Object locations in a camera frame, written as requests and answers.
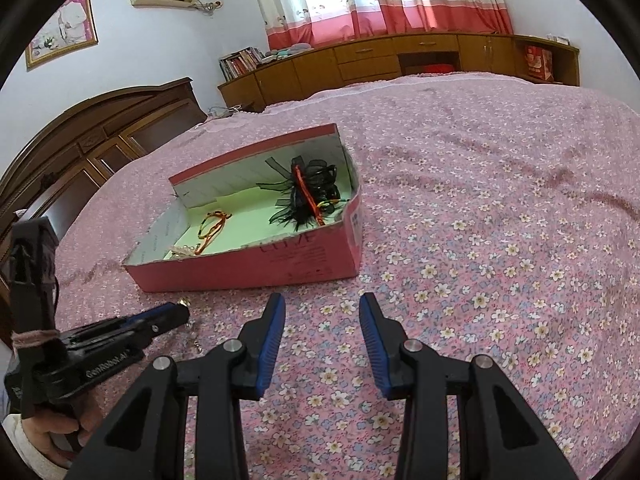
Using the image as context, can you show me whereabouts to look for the red gift box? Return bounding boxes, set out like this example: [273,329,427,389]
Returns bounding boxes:
[524,44,555,82]

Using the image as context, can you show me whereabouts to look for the long wooden cabinet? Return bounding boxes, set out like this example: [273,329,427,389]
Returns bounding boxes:
[217,33,581,113]

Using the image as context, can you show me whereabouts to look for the framed wall picture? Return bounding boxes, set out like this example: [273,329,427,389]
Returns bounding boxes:
[25,0,99,72]

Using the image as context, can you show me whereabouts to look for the rainbow braided bracelet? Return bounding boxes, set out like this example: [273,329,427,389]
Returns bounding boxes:
[192,210,233,256]

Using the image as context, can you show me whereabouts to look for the pink floral bedsheet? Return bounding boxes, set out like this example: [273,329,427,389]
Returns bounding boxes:
[0,72,640,480]

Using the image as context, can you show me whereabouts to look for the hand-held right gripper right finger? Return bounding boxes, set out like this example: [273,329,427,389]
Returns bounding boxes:
[359,292,581,480]

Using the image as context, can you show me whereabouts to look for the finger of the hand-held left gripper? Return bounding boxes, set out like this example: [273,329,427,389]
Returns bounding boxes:
[70,309,191,356]
[65,302,187,343]

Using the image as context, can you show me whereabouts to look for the black ribbon hair bow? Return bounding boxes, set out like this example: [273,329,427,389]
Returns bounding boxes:
[257,156,351,233]

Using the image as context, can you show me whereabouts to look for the white and pink curtains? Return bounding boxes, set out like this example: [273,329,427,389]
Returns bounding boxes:
[243,0,515,51]

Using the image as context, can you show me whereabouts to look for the pearl drop earring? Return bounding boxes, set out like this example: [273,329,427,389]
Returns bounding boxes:
[186,320,205,356]

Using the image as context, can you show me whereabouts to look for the folded clothes pile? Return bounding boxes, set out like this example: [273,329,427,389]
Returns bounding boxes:
[262,42,315,59]

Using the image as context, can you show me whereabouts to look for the red cord bracelet gold charm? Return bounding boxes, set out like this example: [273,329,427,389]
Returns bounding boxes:
[291,157,351,226]

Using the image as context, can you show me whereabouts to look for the dark wooden headboard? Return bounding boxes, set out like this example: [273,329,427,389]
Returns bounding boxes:
[0,77,208,246]

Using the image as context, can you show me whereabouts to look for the row of books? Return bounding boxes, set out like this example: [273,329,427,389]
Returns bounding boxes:
[219,47,266,82]

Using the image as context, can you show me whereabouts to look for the pink cardboard box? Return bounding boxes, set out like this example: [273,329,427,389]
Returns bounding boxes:
[122,122,363,293]

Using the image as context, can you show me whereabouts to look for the person's left hand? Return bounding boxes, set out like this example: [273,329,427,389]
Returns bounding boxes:
[20,399,104,469]

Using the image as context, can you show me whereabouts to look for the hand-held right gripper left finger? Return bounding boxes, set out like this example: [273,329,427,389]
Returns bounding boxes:
[67,292,287,480]

